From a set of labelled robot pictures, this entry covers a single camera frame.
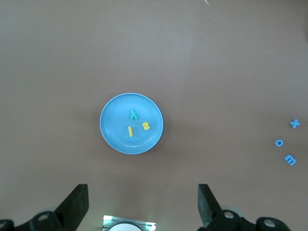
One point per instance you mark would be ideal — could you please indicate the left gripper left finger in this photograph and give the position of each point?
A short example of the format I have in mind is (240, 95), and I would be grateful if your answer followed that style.
(69, 211)

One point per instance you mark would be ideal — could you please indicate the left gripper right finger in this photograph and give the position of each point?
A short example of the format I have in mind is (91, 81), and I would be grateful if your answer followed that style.
(211, 211)

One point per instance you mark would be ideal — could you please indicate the yellow letter f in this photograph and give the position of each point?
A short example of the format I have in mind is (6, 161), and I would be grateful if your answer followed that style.
(131, 131)

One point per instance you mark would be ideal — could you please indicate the yellow letter s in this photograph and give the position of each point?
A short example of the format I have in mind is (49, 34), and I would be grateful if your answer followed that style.
(145, 126)

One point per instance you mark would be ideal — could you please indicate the teal letter y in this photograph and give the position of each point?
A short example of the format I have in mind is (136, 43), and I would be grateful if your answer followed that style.
(132, 115)

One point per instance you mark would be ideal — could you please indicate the blue plate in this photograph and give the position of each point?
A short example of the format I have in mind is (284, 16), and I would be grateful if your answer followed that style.
(115, 134)

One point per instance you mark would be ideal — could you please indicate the blue letter o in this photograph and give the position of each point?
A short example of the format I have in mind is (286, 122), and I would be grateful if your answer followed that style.
(275, 143)

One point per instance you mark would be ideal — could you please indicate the blue letter m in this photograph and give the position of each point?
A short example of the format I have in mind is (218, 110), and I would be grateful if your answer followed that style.
(290, 160)

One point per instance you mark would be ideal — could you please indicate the blue letter x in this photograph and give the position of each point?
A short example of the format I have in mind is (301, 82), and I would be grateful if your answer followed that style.
(294, 123)

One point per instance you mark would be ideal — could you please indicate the brown table cover sheet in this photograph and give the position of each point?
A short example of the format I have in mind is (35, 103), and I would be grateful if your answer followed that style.
(72, 60)

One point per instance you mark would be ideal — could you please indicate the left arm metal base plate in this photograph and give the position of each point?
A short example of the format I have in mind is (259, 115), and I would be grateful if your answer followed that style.
(149, 225)

